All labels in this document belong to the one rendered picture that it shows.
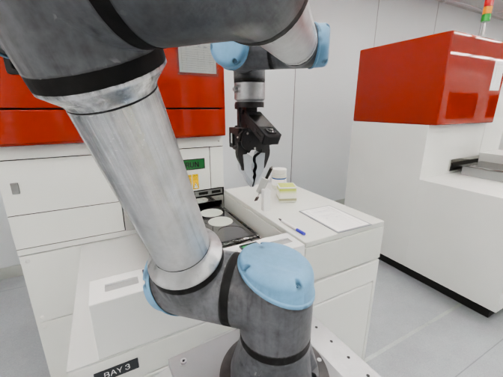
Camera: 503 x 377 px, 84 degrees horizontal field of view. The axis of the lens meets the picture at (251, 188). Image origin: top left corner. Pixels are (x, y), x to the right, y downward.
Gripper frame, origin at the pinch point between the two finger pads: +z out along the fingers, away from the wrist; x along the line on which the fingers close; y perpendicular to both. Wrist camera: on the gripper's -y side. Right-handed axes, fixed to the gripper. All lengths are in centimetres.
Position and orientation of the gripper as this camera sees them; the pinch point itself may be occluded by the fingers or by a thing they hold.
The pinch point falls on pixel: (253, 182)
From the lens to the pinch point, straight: 71.7
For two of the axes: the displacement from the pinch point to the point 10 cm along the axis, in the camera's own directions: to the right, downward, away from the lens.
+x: -8.9, 1.3, -4.3
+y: -4.5, -2.5, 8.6
